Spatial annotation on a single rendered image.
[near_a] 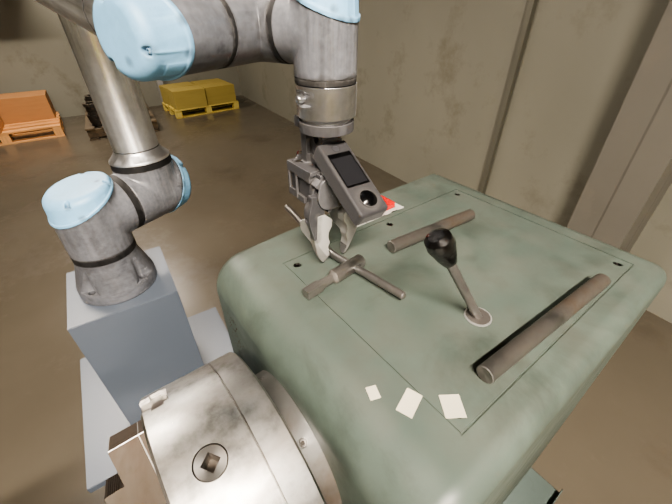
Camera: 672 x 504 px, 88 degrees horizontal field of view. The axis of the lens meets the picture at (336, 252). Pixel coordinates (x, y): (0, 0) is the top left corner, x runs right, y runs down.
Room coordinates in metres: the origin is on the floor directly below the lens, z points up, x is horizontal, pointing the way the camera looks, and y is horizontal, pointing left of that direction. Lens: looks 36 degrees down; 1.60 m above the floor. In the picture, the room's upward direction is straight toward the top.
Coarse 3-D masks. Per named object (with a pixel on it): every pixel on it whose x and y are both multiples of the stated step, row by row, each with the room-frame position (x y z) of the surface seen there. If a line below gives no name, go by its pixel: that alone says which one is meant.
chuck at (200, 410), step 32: (192, 384) 0.25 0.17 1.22; (160, 416) 0.20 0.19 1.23; (192, 416) 0.20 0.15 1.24; (224, 416) 0.20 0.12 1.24; (160, 448) 0.17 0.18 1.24; (192, 448) 0.17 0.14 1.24; (224, 448) 0.17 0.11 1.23; (256, 448) 0.17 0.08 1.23; (160, 480) 0.14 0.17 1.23; (192, 480) 0.14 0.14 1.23; (224, 480) 0.14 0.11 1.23; (256, 480) 0.15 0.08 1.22
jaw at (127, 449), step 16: (160, 400) 0.24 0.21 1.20; (128, 432) 0.20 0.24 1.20; (112, 448) 0.18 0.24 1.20; (128, 448) 0.19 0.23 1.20; (144, 448) 0.19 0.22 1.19; (128, 464) 0.17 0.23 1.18; (144, 464) 0.18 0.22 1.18; (112, 480) 0.17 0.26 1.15; (128, 480) 0.16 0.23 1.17; (144, 480) 0.17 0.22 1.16; (112, 496) 0.15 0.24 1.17; (128, 496) 0.15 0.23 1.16; (144, 496) 0.16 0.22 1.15; (160, 496) 0.16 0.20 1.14
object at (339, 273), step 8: (360, 256) 0.44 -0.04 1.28; (344, 264) 0.42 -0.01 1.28; (352, 264) 0.42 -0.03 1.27; (360, 264) 0.42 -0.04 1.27; (336, 272) 0.40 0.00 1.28; (344, 272) 0.40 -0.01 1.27; (352, 272) 0.41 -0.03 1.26; (320, 280) 0.38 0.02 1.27; (328, 280) 0.39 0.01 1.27; (336, 280) 0.39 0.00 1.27; (304, 288) 0.37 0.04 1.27; (312, 288) 0.37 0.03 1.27; (320, 288) 0.37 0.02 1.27; (304, 296) 0.36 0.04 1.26; (312, 296) 0.36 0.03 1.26
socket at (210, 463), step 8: (208, 448) 0.17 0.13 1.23; (216, 448) 0.17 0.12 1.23; (200, 456) 0.16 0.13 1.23; (208, 456) 0.17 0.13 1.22; (216, 456) 0.16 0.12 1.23; (224, 456) 0.16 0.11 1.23; (200, 464) 0.15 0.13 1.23; (208, 464) 0.17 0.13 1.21; (216, 464) 0.17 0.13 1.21; (224, 464) 0.16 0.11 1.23; (200, 472) 0.15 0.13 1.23; (208, 472) 0.15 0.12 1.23; (216, 472) 0.15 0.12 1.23; (200, 480) 0.14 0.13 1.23; (208, 480) 0.14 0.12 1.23
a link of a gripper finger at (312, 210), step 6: (312, 198) 0.42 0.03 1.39; (306, 204) 0.43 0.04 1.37; (312, 204) 0.42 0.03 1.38; (318, 204) 0.42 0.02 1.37; (306, 210) 0.42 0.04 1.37; (312, 210) 0.42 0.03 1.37; (318, 210) 0.42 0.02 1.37; (306, 216) 0.42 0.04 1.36; (312, 216) 0.42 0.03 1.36; (306, 222) 0.42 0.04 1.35; (312, 222) 0.42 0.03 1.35; (312, 228) 0.42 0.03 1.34; (312, 234) 0.42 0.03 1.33
